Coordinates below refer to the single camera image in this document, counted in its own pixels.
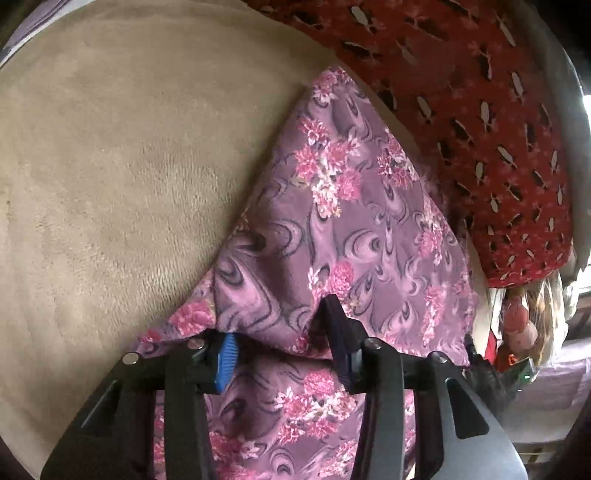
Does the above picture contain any red patterned pillow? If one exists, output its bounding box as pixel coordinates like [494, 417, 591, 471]
[245, 0, 578, 289]

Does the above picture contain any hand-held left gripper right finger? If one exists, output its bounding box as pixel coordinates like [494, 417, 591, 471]
[318, 294, 529, 480]

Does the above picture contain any doll with blond hair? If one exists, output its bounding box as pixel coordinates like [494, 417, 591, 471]
[492, 272, 573, 370]

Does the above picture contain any beige fleece blanket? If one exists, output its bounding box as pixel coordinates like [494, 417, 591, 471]
[0, 0, 416, 467]

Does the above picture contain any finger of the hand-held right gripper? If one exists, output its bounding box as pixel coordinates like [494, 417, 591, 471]
[463, 332, 517, 412]

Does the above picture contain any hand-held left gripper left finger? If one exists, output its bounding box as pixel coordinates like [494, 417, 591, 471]
[41, 333, 241, 480]

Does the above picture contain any purple floral garment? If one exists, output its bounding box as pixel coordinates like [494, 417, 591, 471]
[139, 67, 481, 480]

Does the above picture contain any white purple striped cloth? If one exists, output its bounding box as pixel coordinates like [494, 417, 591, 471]
[0, 0, 70, 65]

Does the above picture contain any pale lavender cloth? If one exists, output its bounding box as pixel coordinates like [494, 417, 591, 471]
[503, 355, 591, 444]

